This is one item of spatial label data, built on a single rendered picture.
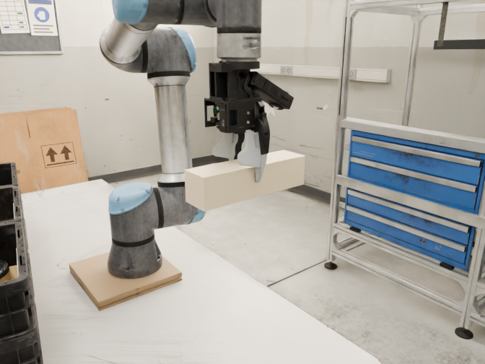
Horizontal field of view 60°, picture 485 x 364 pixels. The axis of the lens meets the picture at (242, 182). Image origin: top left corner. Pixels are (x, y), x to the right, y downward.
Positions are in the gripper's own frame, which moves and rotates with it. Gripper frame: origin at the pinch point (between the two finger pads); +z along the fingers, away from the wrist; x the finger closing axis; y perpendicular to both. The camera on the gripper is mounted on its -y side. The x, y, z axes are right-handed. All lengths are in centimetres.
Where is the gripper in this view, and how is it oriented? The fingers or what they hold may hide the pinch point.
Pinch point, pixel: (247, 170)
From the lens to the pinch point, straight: 78.6
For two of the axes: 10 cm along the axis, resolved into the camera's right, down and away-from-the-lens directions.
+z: 0.0, 9.5, 3.1
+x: 6.2, 2.4, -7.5
